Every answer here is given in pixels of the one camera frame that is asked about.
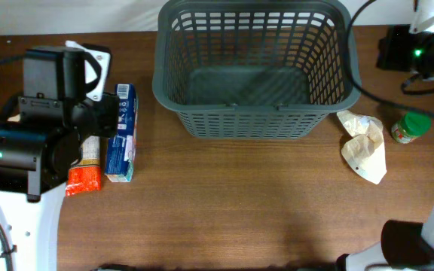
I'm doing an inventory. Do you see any grey plastic basket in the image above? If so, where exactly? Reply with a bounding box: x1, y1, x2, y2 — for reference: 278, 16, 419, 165
152, 0, 360, 139

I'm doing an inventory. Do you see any blue cardboard box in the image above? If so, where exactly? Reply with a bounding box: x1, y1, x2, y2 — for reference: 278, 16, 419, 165
105, 84, 139, 183

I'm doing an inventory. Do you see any red orange pasta packet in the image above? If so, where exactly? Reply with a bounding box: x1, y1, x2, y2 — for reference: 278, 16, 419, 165
66, 136, 101, 196

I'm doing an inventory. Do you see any beige bag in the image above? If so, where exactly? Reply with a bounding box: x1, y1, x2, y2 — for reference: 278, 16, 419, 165
337, 110, 387, 184

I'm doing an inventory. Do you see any green lid jar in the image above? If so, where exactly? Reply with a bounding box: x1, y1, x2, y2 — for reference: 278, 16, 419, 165
391, 111, 431, 144

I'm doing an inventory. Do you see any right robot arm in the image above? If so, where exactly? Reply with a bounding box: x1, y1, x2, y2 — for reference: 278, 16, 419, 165
341, 1, 434, 270

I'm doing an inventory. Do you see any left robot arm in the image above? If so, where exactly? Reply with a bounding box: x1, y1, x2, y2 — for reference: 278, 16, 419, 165
0, 42, 119, 270

